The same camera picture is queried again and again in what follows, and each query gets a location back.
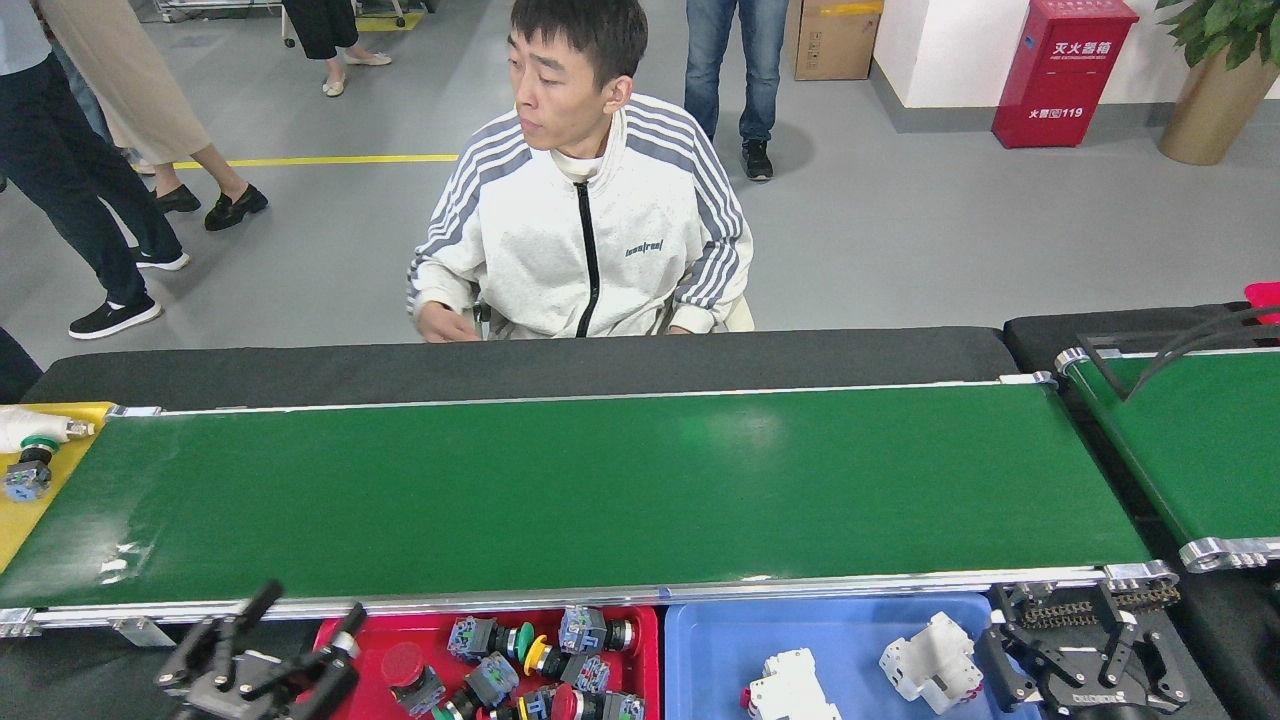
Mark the short green conveyor belt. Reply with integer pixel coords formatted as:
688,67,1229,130
1055,345,1280,573

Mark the black cable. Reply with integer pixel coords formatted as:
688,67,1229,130
1125,305,1280,401

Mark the person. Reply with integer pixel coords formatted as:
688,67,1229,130
685,0,791,182
283,0,393,98
50,40,156,176
0,327,46,403
406,0,755,344
38,0,269,233
0,0,191,341

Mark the person's right hand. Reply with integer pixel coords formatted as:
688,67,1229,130
415,300,483,344

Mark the cardboard box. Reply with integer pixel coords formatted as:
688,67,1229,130
785,0,885,82

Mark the yellow push button switch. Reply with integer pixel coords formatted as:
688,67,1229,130
524,635,611,693

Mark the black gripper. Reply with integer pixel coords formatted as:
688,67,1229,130
158,580,366,720
978,612,1191,720

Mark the blue plastic tray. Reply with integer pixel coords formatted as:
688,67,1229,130
663,593,1041,720

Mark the brass plant pot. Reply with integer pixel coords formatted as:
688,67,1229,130
1158,48,1280,167

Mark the red plastic tray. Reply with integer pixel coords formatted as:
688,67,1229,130
312,605,661,720

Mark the red push button switch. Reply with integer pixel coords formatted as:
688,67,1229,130
380,642,446,716
550,683,646,720
558,606,636,656

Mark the white circuit breaker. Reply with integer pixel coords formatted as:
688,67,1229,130
880,612,984,715
742,648,843,720

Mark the conveyor drive chain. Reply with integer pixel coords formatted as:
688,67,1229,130
1020,588,1181,629

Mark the yellow plastic tray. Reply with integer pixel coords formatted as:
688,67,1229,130
0,402,118,576

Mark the long green conveyor belt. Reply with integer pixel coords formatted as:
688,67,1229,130
0,372,1181,641

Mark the white light bulb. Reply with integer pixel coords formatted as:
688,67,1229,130
0,405,96,456

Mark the green potted plant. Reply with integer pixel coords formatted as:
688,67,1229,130
1155,0,1280,71

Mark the red fire extinguisher box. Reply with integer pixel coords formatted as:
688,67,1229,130
992,0,1141,150

